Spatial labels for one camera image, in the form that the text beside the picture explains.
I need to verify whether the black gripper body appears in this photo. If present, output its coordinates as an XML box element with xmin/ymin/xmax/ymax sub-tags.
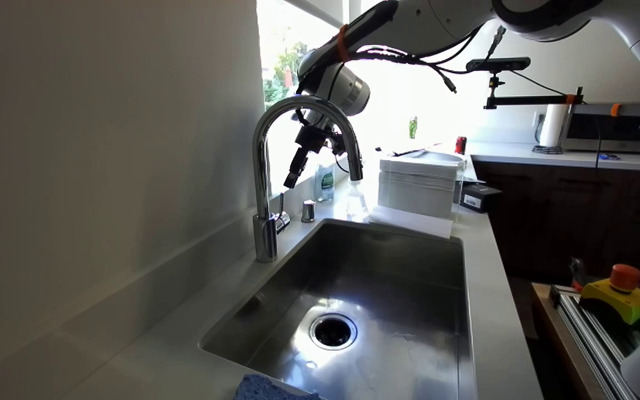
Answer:
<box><xmin>290</xmin><ymin>121</ymin><xmax>338</xmax><ymax>155</ymax></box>

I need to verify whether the chrome gooseneck faucet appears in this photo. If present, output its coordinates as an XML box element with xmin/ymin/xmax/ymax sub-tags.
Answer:
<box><xmin>248</xmin><ymin>93</ymin><xmax>367</xmax><ymax>265</ymax></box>

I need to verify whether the white paper towel roll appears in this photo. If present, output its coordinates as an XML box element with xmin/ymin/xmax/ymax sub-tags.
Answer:
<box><xmin>532</xmin><ymin>103</ymin><xmax>571</xmax><ymax>151</ymax></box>

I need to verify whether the round sink drain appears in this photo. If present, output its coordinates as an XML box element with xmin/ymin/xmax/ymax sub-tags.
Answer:
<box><xmin>306</xmin><ymin>311</ymin><xmax>360</xmax><ymax>354</ymax></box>

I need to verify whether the small black box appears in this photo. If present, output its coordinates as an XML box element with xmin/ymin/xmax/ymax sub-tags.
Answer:
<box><xmin>457</xmin><ymin>183</ymin><xmax>503</xmax><ymax>216</ymax></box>

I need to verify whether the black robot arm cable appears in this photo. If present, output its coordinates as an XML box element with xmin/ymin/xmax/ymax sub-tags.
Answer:
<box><xmin>346</xmin><ymin>25</ymin><xmax>509</xmax><ymax>96</ymax></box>

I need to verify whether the steel microwave oven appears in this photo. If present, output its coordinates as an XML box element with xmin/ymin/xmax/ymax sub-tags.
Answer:
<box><xmin>559</xmin><ymin>99</ymin><xmax>640</xmax><ymax>157</ymax></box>

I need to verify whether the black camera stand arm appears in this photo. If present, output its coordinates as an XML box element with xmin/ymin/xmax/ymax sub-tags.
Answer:
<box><xmin>480</xmin><ymin>71</ymin><xmax>587</xmax><ymax>113</ymax></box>

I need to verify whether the metal mounting rail frame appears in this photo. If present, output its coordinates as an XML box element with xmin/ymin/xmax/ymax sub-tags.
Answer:
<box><xmin>547</xmin><ymin>283</ymin><xmax>640</xmax><ymax>400</ymax></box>

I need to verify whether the blue sponge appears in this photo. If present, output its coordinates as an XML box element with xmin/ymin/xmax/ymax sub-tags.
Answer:
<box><xmin>231</xmin><ymin>371</ymin><xmax>321</xmax><ymax>400</ymax></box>

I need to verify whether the yellow red emergency stop button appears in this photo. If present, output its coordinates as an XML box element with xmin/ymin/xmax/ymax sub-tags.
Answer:
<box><xmin>577</xmin><ymin>263</ymin><xmax>640</xmax><ymax>327</ymax></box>

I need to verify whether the dark wooden cabinet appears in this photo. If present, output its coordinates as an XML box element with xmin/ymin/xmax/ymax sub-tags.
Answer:
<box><xmin>469</xmin><ymin>157</ymin><xmax>640</xmax><ymax>285</ymax></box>

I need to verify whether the stainless steel sink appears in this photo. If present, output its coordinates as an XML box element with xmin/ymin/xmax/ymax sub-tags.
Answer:
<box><xmin>200</xmin><ymin>216</ymin><xmax>480</xmax><ymax>400</ymax></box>

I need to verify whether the dish soap bottle green label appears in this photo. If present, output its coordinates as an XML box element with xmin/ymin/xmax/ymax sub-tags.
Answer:
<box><xmin>310</xmin><ymin>151</ymin><xmax>338</xmax><ymax>207</ymax></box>

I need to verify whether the black camera on stand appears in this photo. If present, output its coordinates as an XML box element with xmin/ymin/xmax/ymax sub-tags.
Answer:
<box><xmin>463</xmin><ymin>55</ymin><xmax>532</xmax><ymax>76</ymax></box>

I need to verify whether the clear soap pump bottle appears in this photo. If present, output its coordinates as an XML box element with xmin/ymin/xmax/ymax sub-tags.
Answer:
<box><xmin>339</xmin><ymin>175</ymin><xmax>371</xmax><ymax>225</ymax></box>

